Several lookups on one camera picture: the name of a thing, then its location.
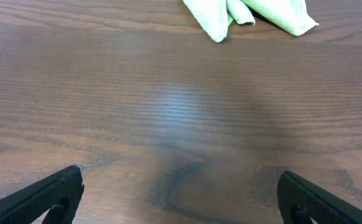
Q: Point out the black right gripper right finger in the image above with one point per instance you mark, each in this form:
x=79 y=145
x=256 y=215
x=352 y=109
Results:
x=301 y=201

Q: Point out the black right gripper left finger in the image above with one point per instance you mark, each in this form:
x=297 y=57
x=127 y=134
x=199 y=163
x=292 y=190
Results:
x=58 y=196

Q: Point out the light green microfiber cloth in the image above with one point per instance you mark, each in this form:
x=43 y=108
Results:
x=215 y=16

